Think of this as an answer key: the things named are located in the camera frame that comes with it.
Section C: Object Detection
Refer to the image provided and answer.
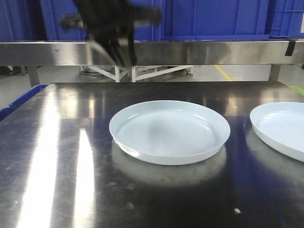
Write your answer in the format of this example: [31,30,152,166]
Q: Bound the large blue crate right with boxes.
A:
[162,0,269,41]

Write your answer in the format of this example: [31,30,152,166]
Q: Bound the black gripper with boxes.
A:
[60,0,162,67]

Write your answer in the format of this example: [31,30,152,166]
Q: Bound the light blue plate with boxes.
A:
[249,102,304,162]
[109,100,230,165]

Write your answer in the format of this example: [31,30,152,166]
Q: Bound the black tape strip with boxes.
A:
[285,40,296,57]

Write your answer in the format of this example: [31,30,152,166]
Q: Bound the blue low bin left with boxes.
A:
[0,85,47,121]

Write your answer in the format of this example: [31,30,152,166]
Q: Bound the stainless steel shelf rail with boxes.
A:
[0,39,304,66]

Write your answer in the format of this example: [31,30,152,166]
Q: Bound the large blue crate middle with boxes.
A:
[40,0,165,42]

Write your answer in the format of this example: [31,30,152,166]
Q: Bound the large blue crate left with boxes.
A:
[0,0,47,42]

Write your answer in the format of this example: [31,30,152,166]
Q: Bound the large blue crate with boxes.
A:
[40,0,165,42]
[0,0,47,42]
[162,0,269,41]

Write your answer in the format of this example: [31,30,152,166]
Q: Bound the white metal frame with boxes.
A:
[79,65,194,83]

